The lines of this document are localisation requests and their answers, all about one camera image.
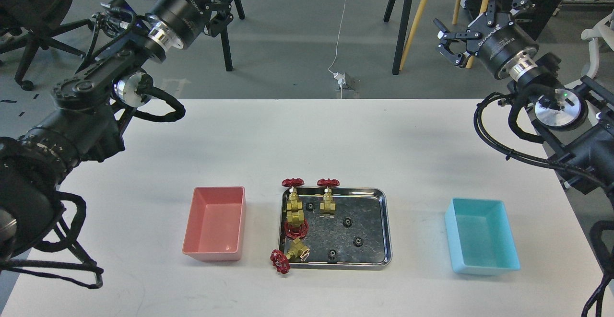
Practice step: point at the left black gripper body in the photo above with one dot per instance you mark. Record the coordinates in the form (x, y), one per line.
(177, 23)

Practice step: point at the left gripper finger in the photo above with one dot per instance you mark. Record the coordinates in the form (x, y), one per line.
(222, 18)

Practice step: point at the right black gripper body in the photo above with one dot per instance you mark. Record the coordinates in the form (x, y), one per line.
(500, 43)

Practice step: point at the brass valve red wheel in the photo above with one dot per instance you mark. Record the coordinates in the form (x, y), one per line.
(296, 225)

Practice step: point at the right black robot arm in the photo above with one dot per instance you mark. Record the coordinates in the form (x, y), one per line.
(575, 119)

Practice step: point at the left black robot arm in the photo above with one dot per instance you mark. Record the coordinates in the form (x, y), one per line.
(40, 224)

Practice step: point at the blue plastic box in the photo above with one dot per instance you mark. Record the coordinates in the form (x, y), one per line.
(480, 239)

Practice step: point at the brass valve back right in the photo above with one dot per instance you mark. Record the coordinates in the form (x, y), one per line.
(327, 207)

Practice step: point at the brass valve back left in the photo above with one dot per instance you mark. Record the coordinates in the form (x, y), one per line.
(293, 203)

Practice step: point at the pink plastic box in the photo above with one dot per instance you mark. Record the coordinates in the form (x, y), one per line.
(215, 224)

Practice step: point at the black gear front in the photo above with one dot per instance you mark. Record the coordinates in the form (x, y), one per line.
(331, 255)

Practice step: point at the brass valve front left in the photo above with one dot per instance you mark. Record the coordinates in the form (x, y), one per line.
(297, 251)

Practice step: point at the black stool legs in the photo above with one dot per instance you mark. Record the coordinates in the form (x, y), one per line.
(225, 39)

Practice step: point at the black and wood easel legs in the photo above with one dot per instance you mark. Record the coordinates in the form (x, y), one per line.
(410, 20)

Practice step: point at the black office chair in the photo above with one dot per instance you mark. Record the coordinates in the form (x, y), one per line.
(36, 23)

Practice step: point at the metal tray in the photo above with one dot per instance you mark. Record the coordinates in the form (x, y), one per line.
(368, 210)

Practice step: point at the white power adapter with cable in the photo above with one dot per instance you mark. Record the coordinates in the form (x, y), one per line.
(340, 77)

